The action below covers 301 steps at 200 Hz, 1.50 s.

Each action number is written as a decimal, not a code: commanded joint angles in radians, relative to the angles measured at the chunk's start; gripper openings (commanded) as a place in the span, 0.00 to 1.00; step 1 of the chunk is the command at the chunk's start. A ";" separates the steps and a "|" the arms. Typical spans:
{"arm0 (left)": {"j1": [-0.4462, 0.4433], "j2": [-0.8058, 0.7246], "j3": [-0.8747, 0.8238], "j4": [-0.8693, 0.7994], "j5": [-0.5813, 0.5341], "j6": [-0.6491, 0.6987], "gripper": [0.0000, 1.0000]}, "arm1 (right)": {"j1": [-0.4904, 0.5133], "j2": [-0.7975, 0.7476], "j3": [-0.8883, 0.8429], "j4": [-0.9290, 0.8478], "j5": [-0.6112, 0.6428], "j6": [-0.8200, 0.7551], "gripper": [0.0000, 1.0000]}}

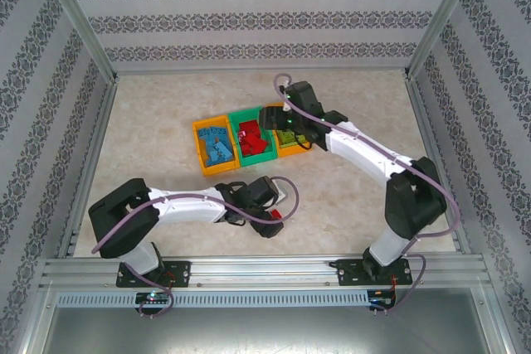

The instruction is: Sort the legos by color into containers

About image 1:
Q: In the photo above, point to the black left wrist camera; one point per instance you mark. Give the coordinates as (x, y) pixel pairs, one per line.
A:
(263, 192)

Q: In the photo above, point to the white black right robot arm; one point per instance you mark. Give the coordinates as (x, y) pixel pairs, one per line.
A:
(361, 151)

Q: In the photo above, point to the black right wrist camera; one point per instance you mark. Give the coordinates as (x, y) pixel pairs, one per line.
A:
(305, 99)

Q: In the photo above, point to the green plastic bin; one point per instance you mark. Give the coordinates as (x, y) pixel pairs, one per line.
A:
(257, 160)

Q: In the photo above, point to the orange plastic bin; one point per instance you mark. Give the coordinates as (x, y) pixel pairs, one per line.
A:
(290, 151)
(198, 151)

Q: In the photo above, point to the green lego brick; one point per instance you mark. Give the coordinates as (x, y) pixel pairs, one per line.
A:
(285, 138)

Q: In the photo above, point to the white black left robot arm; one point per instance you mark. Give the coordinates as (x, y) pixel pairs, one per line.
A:
(186, 207)

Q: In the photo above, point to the wide aluminium base rail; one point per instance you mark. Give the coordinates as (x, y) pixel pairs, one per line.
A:
(261, 271)

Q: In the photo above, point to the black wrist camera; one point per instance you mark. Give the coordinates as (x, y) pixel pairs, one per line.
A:
(305, 99)
(263, 192)

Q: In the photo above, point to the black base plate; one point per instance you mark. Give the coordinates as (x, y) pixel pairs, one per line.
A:
(180, 273)
(348, 273)

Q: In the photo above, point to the grey metal panel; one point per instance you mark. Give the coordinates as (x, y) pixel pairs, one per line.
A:
(265, 333)

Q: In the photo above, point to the small circuit board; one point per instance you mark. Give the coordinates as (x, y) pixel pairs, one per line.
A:
(153, 298)
(383, 300)

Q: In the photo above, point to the aluminium frame rail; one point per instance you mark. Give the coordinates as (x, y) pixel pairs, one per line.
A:
(424, 122)
(89, 163)
(261, 71)

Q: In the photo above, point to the aluminium frame post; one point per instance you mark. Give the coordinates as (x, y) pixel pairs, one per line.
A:
(495, 321)
(33, 321)
(79, 18)
(441, 18)

